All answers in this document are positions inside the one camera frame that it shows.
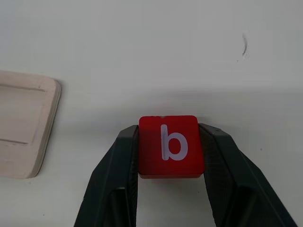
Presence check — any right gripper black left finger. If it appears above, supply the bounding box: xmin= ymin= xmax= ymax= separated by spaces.
xmin=73 ymin=124 xmax=140 ymax=227

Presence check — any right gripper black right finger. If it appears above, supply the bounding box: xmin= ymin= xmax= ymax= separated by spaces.
xmin=197 ymin=122 xmax=299 ymax=227

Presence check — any red letter b block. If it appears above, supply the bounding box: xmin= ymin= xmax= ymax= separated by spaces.
xmin=138 ymin=115 xmax=205 ymax=179

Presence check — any light wooden letter tray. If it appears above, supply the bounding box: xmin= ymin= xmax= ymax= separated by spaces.
xmin=0 ymin=70 xmax=62 ymax=180

